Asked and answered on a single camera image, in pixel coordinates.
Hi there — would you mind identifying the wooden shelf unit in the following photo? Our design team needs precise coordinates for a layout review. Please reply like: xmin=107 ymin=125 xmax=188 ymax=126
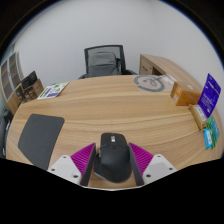
xmin=0 ymin=51 xmax=25 ymax=116

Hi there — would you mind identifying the grey ring disc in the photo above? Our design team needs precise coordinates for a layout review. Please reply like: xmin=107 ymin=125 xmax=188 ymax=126
xmin=133 ymin=74 xmax=166 ymax=93

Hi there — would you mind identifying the wooden side desk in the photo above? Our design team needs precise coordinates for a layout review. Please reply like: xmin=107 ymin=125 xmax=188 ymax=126
xmin=138 ymin=53 xmax=208 ymax=91

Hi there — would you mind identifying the large black office chair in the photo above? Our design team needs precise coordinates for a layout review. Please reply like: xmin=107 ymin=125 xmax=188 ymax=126
xmin=0 ymin=108 xmax=14 ymax=158

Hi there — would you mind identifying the green packet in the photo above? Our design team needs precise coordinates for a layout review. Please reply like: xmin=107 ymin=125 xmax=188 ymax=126
xmin=206 ymin=115 xmax=222 ymax=148

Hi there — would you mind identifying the purple package card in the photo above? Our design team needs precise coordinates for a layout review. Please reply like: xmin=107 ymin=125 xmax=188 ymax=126
xmin=197 ymin=73 xmax=222 ymax=119

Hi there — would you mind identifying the white printed paper sheet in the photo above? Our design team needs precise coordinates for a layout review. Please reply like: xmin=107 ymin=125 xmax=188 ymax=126
xmin=36 ymin=81 xmax=70 ymax=101

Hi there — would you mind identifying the dark grey mouse pad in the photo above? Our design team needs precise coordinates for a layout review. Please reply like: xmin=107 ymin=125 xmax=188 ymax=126
xmin=17 ymin=113 xmax=66 ymax=171

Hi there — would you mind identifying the small brown cardboard box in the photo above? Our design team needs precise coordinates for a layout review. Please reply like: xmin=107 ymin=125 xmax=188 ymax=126
xmin=14 ymin=84 xmax=28 ymax=104

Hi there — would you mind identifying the small tan box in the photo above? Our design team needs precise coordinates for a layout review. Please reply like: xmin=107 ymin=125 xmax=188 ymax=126
xmin=188 ymin=103 xmax=208 ymax=130

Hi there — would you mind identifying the black cardboard box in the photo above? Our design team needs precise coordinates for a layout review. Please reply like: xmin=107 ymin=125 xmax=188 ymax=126
xmin=20 ymin=70 xmax=38 ymax=90

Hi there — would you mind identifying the orange-brown cardboard box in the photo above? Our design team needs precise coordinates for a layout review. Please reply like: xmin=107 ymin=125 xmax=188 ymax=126
xmin=170 ymin=81 xmax=202 ymax=107

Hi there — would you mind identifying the grey backpack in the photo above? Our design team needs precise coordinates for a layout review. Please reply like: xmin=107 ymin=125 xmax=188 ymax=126
xmin=87 ymin=51 xmax=122 ymax=78

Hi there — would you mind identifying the black mesh office chair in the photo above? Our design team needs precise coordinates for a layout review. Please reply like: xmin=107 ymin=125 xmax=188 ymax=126
xmin=78 ymin=44 xmax=138 ymax=80

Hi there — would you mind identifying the small blue box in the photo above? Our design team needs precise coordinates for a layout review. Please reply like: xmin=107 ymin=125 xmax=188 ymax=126
xmin=202 ymin=128 xmax=214 ymax=150

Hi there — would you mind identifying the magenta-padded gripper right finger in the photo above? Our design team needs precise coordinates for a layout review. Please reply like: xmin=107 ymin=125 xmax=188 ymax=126
xmin=128 ymin=142 xmax=178 ymax=187

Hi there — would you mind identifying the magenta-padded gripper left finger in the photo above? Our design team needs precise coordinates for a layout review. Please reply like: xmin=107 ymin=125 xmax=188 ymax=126
xmin=47 ymin=142 xmax=97 ymax=187

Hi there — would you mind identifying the dark grey computer mouse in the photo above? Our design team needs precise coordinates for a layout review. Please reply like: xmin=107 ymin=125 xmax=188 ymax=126
xmin=93 ymin=132 xmax=133 ymax=184

